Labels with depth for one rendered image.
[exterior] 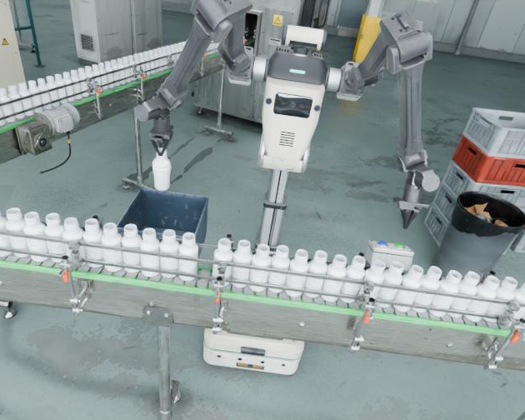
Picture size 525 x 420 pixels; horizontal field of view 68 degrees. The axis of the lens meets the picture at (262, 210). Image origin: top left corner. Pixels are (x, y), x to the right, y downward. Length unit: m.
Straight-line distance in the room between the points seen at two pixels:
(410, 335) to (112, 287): 0.99
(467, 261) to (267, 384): 1.66
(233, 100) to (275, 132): 3.42
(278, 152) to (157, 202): 0.62
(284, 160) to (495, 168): 2.04
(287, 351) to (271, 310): 0.83
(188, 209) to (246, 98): 3.22
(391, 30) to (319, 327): 0.91
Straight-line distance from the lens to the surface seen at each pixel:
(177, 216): 1.88
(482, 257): 3.08
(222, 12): 1.10
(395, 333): 1.41
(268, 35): 4.67
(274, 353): 2.12
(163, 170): 1.52
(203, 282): 1.29
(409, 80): 1.18
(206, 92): 5.15
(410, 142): 1.30
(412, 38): 1.14
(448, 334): 1.46
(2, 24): 5.26
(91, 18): 6.96
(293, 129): 1.60
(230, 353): 2.15
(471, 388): 2.70
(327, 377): 2.37
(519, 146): 3.34
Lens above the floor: 1.91
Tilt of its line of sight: 34 degrees down
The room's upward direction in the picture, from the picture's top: 9 degrees clockwise
